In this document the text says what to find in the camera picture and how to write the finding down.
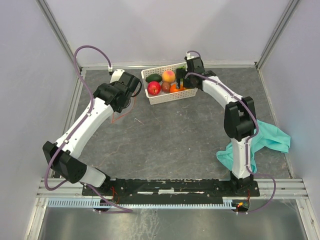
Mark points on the dark green toy avocado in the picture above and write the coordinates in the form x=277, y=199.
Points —
x=154, y=78

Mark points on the brown toy passion fruit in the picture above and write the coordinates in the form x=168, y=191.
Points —
x=165, y=87

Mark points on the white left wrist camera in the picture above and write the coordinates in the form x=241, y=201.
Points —
x=115, y=74

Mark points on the teal cloth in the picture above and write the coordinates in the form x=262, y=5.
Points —
x=269, y=136

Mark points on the red toy apple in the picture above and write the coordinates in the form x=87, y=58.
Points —
x=154, y=88

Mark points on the toy orange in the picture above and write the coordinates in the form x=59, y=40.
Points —
x=174, y=89

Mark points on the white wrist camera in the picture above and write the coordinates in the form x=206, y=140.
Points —
x=189, y=55
x=115, y=74

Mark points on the green toy watermelon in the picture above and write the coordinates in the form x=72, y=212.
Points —
x=183, y=67

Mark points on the white perforated plastic basket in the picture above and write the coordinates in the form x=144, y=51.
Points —
x=165, y=97

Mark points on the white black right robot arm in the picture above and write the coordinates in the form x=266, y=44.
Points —
x=240, y=123

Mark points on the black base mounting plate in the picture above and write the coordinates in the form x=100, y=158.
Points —
x=168, y=192

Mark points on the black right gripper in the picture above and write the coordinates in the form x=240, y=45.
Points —
x=180, y=74

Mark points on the toy peach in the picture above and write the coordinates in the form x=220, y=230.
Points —
x=169, y=76

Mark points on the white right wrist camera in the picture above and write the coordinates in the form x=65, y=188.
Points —
x=189, y=55

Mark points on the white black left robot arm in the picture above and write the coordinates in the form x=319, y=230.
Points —
x=109, y=98

